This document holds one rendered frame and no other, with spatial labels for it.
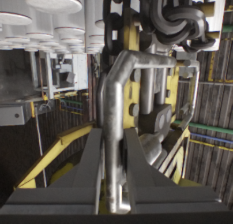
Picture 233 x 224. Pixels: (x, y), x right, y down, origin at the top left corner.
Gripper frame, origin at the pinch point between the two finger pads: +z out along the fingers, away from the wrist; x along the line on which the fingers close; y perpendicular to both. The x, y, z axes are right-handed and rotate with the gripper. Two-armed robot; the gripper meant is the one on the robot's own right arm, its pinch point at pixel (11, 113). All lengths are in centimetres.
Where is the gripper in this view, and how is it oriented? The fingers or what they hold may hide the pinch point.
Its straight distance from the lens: 26.9
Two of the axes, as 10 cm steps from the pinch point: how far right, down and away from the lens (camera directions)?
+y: 0.1, -9.7, -2.6
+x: -2.0, -2.5, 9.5
